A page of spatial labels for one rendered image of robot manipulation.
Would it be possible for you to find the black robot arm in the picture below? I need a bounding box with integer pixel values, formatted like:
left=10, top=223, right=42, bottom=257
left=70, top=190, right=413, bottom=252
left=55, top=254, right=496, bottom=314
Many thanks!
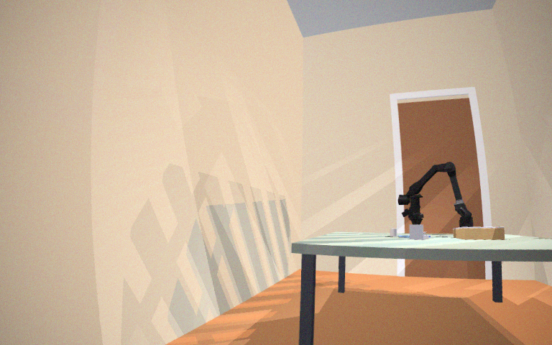
left=398, top=162, right=473, bottom=227

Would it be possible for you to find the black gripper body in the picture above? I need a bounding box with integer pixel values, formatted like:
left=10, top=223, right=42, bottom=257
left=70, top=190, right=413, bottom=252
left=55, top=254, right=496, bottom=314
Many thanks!
left=408, top=204, right=423, bottom=219

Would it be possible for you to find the white dish rack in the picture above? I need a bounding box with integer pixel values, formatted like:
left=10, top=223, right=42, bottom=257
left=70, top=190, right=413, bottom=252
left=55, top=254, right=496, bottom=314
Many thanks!
left=409, top=224, right=429, bottom=240

